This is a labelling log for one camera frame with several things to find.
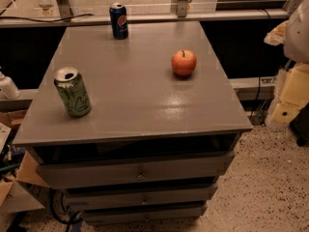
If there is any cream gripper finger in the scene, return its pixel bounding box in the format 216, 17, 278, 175
269, 63, 309, 125

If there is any red orange apple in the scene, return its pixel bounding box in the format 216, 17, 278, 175
171, 49, 197, 76

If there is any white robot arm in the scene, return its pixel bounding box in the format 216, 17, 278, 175
264, 0, 309, 128

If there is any blue pepsi can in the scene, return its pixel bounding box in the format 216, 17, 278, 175
109, 3, 128, 40

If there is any green soda can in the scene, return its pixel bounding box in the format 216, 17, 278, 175
54, 67, 91, 117

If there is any grey drawer cabinet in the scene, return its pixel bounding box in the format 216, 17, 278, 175
14, 22, 251, 224

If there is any white plastic bottle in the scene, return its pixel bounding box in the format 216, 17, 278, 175
0, 72, 20, 100

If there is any cardboard box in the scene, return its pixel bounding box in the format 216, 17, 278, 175
0, 110, 49, 214

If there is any black cable on ledge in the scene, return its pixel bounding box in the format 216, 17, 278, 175
0, 13, 95, 23

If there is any black cable on floor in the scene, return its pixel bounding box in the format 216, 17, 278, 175
48, 188, 84, 232

